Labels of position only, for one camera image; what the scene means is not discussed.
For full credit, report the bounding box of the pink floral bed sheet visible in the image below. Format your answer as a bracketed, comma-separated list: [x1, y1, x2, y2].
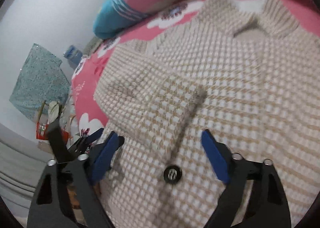
[71, 0, 319, 135]

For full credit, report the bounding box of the red box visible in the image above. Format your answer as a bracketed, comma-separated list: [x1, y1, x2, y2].
[36, 120, 69, 143]

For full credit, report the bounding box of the teal floral cloth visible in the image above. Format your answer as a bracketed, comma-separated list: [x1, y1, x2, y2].
[9, 43, 70, 121]

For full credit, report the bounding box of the blue capped water jug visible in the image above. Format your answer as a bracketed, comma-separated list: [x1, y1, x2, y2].
[63, 45, 83, 65]

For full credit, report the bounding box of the beige white houndstooth knit coat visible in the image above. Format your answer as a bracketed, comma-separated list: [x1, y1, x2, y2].
[94, 0, 319, 227]

